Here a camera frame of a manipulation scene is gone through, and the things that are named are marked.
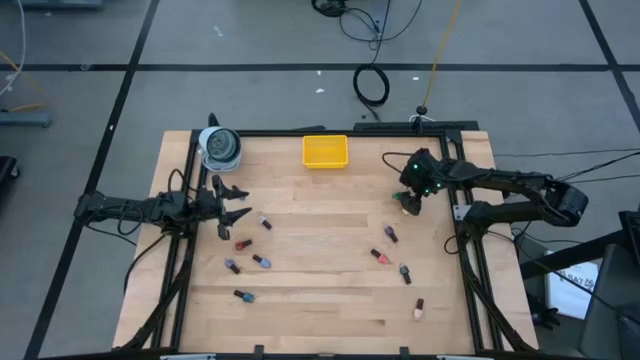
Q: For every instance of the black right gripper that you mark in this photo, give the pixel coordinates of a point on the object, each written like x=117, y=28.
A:
x=422, y=175

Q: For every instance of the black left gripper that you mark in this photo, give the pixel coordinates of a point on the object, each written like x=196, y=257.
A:
x=207, y=205

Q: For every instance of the cream nail polish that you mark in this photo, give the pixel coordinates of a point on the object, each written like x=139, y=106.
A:
x=406, y=212

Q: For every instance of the pale lilac nail polish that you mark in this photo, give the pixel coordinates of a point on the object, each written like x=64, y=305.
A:
x=263, y=221

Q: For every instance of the purple nail polish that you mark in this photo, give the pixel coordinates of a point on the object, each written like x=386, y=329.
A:
x=389, y=231

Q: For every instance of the red nail polish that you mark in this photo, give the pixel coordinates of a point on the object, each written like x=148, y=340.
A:
x=244, y=245

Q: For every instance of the lavender nail polish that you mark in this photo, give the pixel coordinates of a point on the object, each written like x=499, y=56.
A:
x=230, y=263

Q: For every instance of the coral pink nail polish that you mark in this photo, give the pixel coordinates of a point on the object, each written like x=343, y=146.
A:
x=382, y=258

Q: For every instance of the dark green glitter nail polish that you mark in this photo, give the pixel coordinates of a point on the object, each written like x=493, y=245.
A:
x=404, y=270

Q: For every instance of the blue glitter nail polish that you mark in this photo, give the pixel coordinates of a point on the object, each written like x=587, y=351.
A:
x=247, y=297

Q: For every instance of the pale pink nail polish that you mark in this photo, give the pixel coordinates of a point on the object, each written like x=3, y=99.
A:
x=418, y=313

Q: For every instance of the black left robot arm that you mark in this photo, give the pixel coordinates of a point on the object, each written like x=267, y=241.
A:
x=150, y=209

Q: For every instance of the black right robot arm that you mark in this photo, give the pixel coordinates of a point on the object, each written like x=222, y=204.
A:
x=500, y=180

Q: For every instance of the yellow plastic basket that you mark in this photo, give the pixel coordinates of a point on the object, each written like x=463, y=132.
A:
x=325, y=150

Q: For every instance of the black table clamp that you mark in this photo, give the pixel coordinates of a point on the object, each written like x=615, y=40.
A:
x=258, y=351
x=404, y=352

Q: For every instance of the black slanted beam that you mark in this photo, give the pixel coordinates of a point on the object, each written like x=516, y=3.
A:
x=575, y=255

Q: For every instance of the white printed box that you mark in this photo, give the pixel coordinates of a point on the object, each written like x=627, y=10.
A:
x=570, y=292

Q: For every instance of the black monitor edge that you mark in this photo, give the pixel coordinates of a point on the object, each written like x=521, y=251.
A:
x=631, y=235

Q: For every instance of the dark grey chair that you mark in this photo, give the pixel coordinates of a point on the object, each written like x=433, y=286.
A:
x=612, y=310

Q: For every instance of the grey floor base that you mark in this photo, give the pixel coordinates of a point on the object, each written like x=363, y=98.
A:
x=22, y=119

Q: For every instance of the black floor object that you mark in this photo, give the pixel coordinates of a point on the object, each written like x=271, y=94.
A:
x=6, y=170

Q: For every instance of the grey floor platform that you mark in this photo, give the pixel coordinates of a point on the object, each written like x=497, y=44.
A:
x=60, y=4

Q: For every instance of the black aluminium table frame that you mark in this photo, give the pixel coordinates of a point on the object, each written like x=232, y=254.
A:
x=280, y=133

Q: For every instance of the black arched bracket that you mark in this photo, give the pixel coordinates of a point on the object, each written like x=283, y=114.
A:
x=213, y=120

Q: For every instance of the silver table bracket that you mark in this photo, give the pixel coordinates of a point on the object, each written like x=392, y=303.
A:
x=457, y=357
x=187, y=357

